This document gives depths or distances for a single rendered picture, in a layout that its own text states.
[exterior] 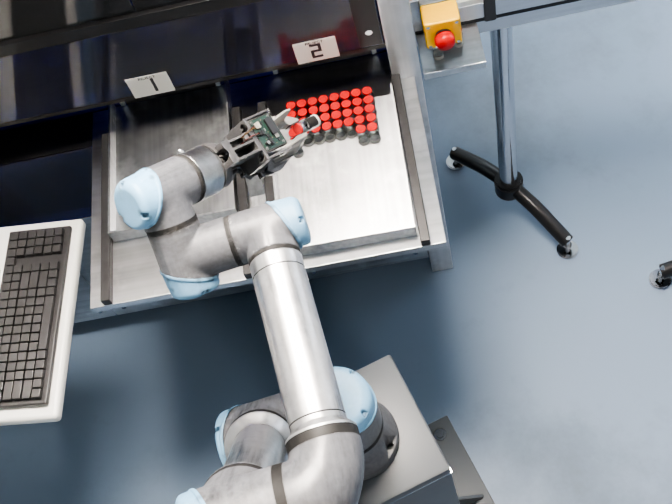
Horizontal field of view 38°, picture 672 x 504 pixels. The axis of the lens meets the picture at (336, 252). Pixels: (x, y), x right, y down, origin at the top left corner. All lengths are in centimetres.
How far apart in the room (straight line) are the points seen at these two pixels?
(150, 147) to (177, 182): 74
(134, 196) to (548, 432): 155
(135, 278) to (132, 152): 30
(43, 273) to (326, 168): 63
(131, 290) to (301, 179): 40
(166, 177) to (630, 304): 167
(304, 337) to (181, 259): 22
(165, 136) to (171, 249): 76
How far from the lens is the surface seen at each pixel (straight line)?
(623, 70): 319
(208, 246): 138
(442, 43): 196
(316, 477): 121
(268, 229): 136
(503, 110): 248
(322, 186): 195
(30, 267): 214
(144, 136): 214
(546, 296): 277
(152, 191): 136
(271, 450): 147
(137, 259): 199
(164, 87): 204
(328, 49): 198
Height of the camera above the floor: 250
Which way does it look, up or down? 60 degrees down
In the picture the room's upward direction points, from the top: 21 degrees counter-clockwise
